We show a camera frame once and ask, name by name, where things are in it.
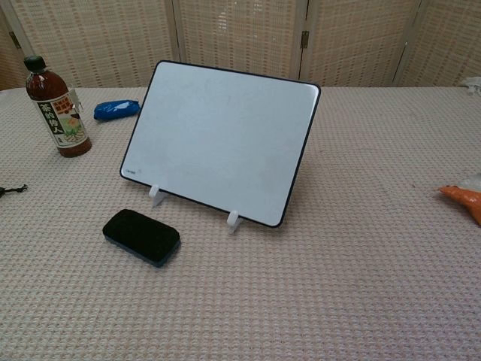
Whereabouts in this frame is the black whiteboard eraser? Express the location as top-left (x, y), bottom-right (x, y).
top-left (101, 208), bottom-right (182, 268)

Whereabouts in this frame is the white plastic board stand foot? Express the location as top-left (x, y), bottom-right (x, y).
top-left (226, 210), bottom-right (244, 235)
top-left (148, 183), bottom-right (167, 208)

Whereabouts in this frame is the beige waffle-weave tablecloth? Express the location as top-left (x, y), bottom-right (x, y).
top-left (0, 77), bottom-right (481, 361)

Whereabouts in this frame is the blue snack packet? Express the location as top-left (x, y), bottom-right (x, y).
top-left (92, 99), bottom-right (140, 123)

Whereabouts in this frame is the woven bamboo folding screen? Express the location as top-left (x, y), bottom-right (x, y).
top-left (0, 0), bottom-right (481, 92)

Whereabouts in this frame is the brown tea bottle, black cap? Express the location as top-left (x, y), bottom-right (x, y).
top-left (23, 55), bottom-right (92, 158)

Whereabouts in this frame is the orange and white snack packet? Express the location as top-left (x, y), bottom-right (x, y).
top-left (431, 176), bottom-right (481, 227)

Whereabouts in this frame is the white board with black frame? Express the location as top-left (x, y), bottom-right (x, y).
top-left (119, 59), bottom-right (322, 229)

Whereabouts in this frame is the black drawstring pouch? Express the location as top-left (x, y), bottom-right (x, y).
top-left (0, 183), bottom-right (29, 198)

